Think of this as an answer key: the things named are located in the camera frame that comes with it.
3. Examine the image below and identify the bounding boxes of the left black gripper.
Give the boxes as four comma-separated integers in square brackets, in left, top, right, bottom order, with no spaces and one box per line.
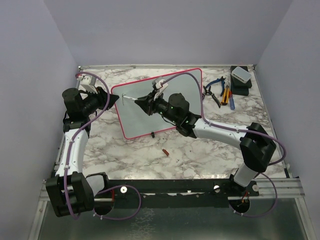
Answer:
[82,85,119,115]

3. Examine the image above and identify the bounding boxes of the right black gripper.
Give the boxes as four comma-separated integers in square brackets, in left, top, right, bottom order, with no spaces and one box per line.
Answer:
[136,89,180,124]

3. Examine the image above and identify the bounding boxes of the white marker pen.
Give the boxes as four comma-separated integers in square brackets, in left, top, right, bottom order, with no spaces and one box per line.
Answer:
[123,95,137,101]

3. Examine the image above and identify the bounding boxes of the pink framed whiteboard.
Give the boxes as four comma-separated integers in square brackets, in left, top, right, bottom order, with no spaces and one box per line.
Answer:
[111,68,203,140]

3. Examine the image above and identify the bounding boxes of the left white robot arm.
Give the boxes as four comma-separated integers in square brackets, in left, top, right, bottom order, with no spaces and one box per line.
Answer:
[45,87,119,218]

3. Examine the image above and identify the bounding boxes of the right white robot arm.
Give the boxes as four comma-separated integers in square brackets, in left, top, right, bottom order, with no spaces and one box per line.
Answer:
[134,93,276,196]

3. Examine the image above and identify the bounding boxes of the yellow black utility knife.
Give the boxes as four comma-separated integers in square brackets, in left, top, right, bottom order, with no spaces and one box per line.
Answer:
[220,84,231,106]

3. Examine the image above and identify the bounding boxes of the blue screwdriver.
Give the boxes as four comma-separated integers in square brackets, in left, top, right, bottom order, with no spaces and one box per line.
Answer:
[229,91,235,111]

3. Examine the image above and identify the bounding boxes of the black rectangular box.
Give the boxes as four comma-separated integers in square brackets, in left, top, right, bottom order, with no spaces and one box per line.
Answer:
[230,75,252,96]

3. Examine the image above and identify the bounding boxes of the white rectangular box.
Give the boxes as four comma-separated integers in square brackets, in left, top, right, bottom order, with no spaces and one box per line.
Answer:
[231,66,252,84]

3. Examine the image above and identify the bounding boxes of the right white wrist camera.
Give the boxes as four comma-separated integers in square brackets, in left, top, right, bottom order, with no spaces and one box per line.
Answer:
[152,77,169,101]

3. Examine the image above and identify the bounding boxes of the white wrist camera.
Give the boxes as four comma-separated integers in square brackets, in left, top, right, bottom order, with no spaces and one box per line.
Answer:
[152,77,169,101]
[76,74,98,94]

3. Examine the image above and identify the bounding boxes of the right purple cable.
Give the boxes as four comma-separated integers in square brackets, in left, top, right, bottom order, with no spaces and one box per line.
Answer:
[159,72,287,218]

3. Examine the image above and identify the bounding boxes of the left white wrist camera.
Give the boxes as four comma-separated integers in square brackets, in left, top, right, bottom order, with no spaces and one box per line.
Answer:
[76,74,98,94]

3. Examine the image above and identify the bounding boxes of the black handled pliers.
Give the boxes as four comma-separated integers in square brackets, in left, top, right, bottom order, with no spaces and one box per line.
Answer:
[202,86,221,108]

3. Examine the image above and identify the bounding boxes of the blue handled pliers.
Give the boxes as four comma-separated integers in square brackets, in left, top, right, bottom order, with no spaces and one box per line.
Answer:
[204,76,226,97]

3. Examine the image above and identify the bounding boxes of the aluminium frame rail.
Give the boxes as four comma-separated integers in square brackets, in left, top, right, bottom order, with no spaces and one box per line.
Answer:
[38,178,306,201]

